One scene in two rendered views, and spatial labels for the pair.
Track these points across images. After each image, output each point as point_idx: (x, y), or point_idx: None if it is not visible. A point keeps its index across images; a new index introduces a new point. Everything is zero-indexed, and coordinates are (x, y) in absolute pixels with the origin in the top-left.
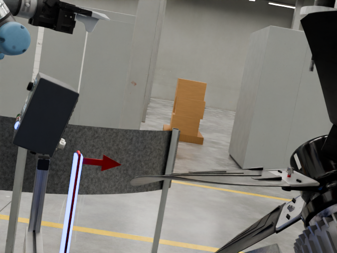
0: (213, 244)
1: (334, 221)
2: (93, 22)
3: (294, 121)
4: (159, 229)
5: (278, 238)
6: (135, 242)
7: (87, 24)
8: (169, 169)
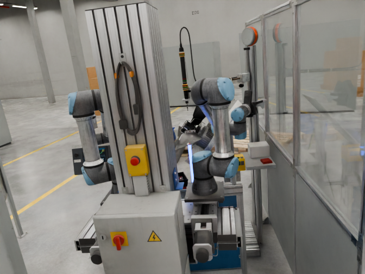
0: (17, 208)
1: (203, 134)
2: (95, 119)
3: None
4: (16, 213)
5: (31, 186)
6: None
7: (94, 120)
8: (6, 179)
